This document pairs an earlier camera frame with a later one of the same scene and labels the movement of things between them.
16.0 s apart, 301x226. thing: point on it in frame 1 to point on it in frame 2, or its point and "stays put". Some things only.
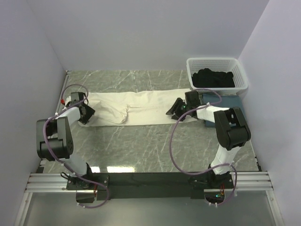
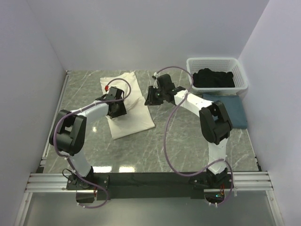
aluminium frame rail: [244, 181] stays put
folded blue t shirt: [228, 101] stays put
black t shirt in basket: [206, 78] stays put
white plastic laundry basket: [222, 64] stays put
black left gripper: [87, 113] to [118, 110]
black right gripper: [183, 108] to [152, 97]
